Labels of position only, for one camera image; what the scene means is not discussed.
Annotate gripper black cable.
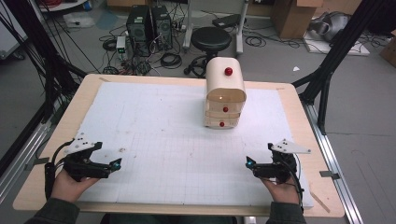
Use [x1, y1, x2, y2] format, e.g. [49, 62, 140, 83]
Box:
[44, 139, 75, 201]
[279, 151, 306, 214]

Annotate black coiled cable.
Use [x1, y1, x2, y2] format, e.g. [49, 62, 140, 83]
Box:
[244, 35, 267, 49]
[160, 52, 183, 70]
[102, 37, 118, 52]

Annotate aluminium rail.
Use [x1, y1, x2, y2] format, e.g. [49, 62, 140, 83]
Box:
[301, 102, 364, 224]
[0, 120, 53, 204]

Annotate cream drawer cabinet red knobs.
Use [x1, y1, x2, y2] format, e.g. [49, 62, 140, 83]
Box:
[203, 56, 248, 131]

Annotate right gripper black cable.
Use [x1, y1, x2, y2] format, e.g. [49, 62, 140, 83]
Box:
[279, 151, 306, 214]

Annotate person's right hand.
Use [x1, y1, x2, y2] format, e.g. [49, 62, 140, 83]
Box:
[260, 177, 301, 205]

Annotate small cardboard box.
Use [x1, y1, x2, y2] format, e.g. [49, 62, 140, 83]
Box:
[378, 29, 396, 68]

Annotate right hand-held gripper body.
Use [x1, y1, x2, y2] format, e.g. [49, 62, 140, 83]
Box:
[253, 138, 312, 184]

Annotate grey metal bracket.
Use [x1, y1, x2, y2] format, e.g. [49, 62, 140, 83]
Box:
[318, 170, 341, 181]
[23, 156, 51, 172]

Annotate grey white device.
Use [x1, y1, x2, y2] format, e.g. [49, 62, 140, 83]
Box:
[307, 11, 352, 43]

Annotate white table leg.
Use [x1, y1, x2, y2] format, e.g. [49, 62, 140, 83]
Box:
[182, 0, 194, 52]
[234, 0, 250, 56]

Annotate thin wooden strip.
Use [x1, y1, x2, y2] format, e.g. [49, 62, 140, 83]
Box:
[309, 190, 332, 215]

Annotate person's left hand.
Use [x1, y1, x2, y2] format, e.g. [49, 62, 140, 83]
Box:
[50, 169, 101, 203]

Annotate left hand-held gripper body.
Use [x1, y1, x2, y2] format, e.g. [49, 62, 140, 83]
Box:
[64, 133, 112, 183]

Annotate large cardboard box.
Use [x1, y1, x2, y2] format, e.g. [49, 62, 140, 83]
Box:
[270, 0, 325, 40]

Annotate black round stool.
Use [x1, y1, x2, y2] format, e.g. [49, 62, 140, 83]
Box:
[184, 26, 233, 79]

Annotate black flat device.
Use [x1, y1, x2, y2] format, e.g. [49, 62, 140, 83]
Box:
[211, 13, 243, 29]

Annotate white flat board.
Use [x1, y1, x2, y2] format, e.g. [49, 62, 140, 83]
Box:
[303, 31, 371, 57]

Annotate small box with green light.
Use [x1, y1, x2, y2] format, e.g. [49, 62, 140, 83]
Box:
[115, 35, 127, 61]

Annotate black metal frame stand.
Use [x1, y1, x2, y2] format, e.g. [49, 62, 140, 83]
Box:
[0, 0, 89, 124]
[291, 0, 387, 135]

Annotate white grid mat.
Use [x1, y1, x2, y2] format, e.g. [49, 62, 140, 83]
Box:
[75, 81, 315, 209]

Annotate black computer tower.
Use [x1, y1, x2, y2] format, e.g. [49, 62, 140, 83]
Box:
[150, 5, 174, 51]
[125, 5, 152, 58]

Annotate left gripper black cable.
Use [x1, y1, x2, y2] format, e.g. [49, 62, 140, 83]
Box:
[44, 139, 75, 201]

